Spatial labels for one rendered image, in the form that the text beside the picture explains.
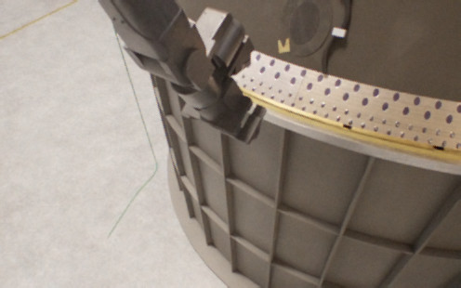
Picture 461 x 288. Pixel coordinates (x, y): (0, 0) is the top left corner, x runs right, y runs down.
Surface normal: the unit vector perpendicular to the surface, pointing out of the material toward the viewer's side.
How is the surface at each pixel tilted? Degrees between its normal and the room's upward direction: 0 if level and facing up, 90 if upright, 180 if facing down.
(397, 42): 62
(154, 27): 79
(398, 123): 43
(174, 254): 0
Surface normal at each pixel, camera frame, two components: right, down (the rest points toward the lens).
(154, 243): -0.04, -0.68
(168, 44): 0.80, 0.43
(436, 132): -0.24, -0.02
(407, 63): -0.36, 0.29
